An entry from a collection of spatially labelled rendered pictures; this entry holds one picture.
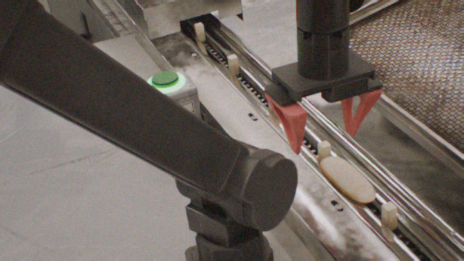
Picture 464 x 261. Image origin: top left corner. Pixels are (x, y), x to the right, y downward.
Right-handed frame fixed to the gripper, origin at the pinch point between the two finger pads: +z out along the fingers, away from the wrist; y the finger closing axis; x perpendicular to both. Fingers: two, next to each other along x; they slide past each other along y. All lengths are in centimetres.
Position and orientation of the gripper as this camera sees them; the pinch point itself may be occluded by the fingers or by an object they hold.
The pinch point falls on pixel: (323, 137)
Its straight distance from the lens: 86.2
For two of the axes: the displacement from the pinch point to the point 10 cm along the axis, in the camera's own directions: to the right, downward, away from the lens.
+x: 4.1, 4.5, -7.9
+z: 0.7, 8.5, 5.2
